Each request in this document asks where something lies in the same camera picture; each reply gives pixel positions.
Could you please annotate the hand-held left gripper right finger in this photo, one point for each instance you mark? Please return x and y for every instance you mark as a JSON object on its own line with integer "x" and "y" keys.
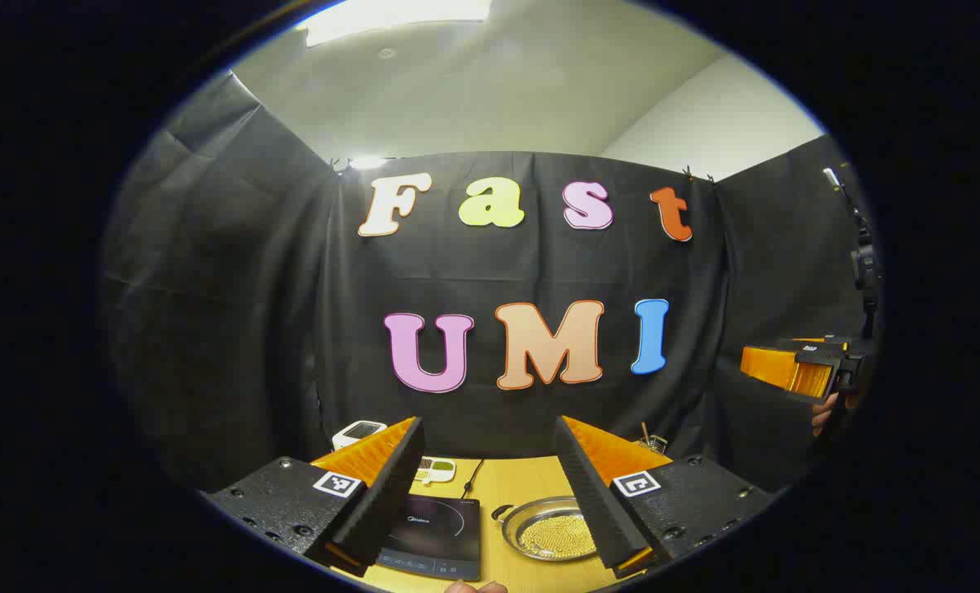
{"x": 593, "y": 511}

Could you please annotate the pile of soybeans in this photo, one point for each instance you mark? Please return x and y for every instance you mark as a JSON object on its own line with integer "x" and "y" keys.
{"x": 556, "y": 537}

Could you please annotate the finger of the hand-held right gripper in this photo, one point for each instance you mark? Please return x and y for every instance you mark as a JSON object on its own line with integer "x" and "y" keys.
{"x": 774, "y": 368}

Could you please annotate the black induction cooktop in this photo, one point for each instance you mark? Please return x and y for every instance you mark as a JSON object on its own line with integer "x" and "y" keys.
{"x": 445, "y": 531}

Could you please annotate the black camera stand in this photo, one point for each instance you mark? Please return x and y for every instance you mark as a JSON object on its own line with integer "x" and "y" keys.
{"x": 865, "y": 263}

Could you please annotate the white divided bean dish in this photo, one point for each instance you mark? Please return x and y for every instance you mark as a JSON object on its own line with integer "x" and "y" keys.
{"x": 439, "y": 469}

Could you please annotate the ceiling light panel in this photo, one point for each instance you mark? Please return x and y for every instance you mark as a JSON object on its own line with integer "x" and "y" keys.
{"x": 391, "y": 16}

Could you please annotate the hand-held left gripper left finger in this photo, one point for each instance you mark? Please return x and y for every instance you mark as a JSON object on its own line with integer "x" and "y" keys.
{"x": 387, "y": 502}

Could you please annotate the white toaster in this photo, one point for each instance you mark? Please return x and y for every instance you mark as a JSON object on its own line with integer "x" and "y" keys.
{"x": 358, "y": 432}

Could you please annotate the stainless steel pot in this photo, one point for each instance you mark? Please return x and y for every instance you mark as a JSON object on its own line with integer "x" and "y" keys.
{"x": 531, "y": 516}

